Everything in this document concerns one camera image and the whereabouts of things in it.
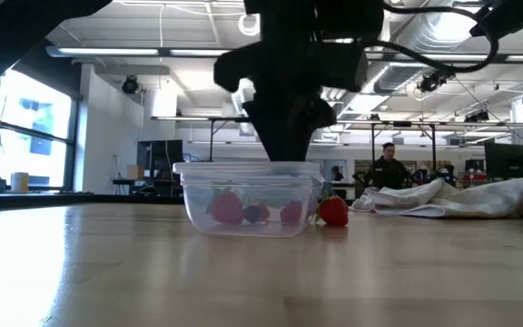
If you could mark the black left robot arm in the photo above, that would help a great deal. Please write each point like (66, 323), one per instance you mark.
(16, 36)

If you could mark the clear plastic tupperware container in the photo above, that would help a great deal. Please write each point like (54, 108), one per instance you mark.
(198, 222)

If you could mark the red strawberry long stem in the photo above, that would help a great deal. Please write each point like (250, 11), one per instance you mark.
(226, 207)

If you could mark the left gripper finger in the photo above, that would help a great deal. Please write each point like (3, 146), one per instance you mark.
(289, 145)

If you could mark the black aluminium table frame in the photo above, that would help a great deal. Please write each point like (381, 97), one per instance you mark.
(62, 198)

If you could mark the dark blackberry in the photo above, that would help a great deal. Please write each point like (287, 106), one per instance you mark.
(252, 214)

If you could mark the black round ceiling camera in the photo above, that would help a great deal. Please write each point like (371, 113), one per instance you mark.
(431, 82)
(130, 85)

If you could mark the black background rig frame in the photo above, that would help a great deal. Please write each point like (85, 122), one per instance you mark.
(211, 136)
(402, 123)

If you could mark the white checked cloth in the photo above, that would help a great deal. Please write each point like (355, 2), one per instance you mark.
(447, 200)

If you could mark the black computer monitor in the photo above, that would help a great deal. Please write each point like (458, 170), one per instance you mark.
(159, 154)
(509, 159)

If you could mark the red strawberry with leaf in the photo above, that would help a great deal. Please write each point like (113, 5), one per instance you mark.
(335, 212)

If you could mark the brown cardboard box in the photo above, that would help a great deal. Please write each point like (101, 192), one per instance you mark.
(135, 171)

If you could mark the white cylindrical cup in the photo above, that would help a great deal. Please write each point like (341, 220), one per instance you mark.
(19, 181)

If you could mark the person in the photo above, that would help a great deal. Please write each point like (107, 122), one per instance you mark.
(337, 174)
(387, 170)

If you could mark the black overhead rig beam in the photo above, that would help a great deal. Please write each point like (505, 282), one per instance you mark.
(107, 51)

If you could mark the dark background desk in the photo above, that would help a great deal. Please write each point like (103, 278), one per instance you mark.
(125, 182)

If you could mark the large room window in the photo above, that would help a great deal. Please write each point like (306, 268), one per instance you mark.
(30, 136)

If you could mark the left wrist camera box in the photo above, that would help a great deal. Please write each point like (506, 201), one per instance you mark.
(345, 68)

